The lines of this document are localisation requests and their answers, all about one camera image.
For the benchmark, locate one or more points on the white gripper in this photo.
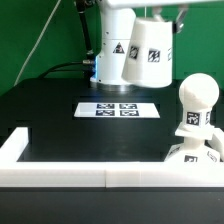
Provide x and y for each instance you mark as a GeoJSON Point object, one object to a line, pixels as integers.
{"type": "Point", "coordinates": [178, 24]}

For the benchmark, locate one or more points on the white lamp shade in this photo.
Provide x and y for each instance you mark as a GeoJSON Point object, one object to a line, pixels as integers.
{"type": "Point", "coordinates": [149, 58]}

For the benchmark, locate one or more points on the white lamp bulb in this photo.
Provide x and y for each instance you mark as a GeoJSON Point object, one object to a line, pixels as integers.
{"type": "Point", "coordinates": [198, 94]}

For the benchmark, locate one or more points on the white lamp base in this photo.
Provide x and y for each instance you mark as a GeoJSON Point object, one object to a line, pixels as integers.
{"type": "Point", "coordinates": [197, 150]}

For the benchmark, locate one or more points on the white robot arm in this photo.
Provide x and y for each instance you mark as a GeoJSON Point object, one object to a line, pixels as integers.
{"type": "Point", "coordinates": [116, 30]}

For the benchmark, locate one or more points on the white tag sheet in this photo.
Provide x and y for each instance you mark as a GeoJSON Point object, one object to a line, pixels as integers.
{"type": "Point", "coordinates": [116, 110]}

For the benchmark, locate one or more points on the white U-shaped fence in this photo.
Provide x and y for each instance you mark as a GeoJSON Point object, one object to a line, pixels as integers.
{"type": "Point", "coordinates": [14, 173]}

